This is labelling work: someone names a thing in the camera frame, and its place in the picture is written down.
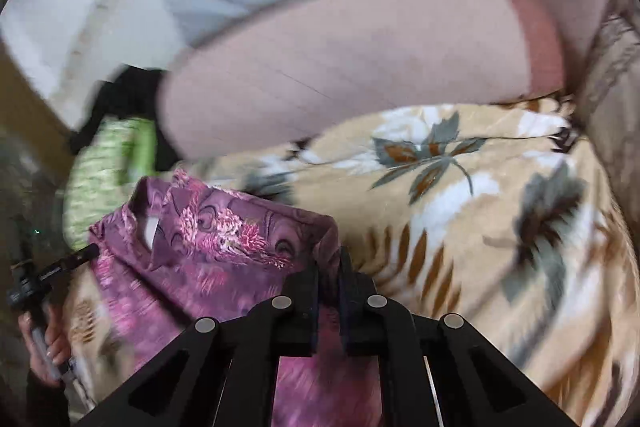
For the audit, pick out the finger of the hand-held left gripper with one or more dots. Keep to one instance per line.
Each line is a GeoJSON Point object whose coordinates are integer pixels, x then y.
{"type": "Point", "coordinates": [67, 259]}

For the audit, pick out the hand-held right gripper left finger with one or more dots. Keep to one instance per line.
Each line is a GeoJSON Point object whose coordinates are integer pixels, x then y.
{"type": "Point", "coordinates": [306, 287]}

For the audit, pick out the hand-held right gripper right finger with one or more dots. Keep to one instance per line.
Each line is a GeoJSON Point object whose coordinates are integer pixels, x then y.
{"type": "Point", "coordinates": [344, 292]}

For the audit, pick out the purple floral garment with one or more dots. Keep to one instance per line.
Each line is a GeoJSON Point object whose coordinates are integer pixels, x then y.
{"type": "Point", "coordinates": [210, 247]}

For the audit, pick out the person's left hand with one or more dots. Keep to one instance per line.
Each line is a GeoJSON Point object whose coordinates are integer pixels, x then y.
{"type": "Point", "coordinates": [47, 342]}

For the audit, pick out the green patterned cloth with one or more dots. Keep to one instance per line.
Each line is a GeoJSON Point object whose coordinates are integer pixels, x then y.
{"type": "Point", "coordinates": [107, 177]}

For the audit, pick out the beige floral blanket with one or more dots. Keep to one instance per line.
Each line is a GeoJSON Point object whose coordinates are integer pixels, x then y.
{"type": "Point", "coordinates": [475, 227]}

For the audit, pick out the brown patterned cushion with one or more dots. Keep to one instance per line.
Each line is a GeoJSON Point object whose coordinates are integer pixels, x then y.
{"type": "Point", "coordinates": [612, 97]}

